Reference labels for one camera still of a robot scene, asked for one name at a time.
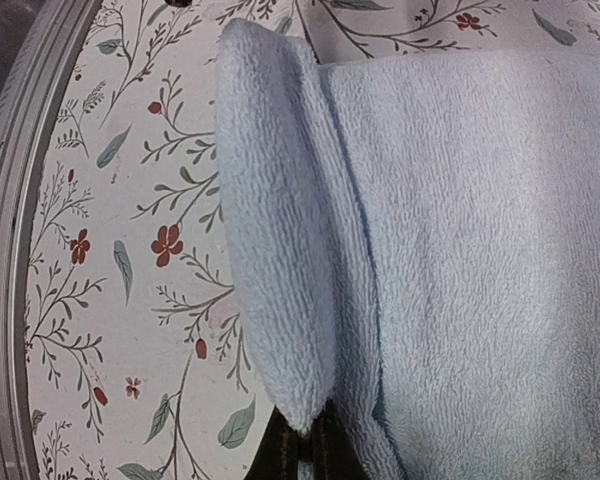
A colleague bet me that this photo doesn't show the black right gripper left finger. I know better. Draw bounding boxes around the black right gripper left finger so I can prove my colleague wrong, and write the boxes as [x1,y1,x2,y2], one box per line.
[247,408,299,480]

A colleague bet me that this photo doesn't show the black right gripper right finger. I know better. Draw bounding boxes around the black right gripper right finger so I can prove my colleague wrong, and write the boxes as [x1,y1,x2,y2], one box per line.
[312,400,365,480]

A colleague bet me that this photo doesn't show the light blue towel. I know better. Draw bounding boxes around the light blue towel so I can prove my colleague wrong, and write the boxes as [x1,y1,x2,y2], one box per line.
[216,20,600,479]

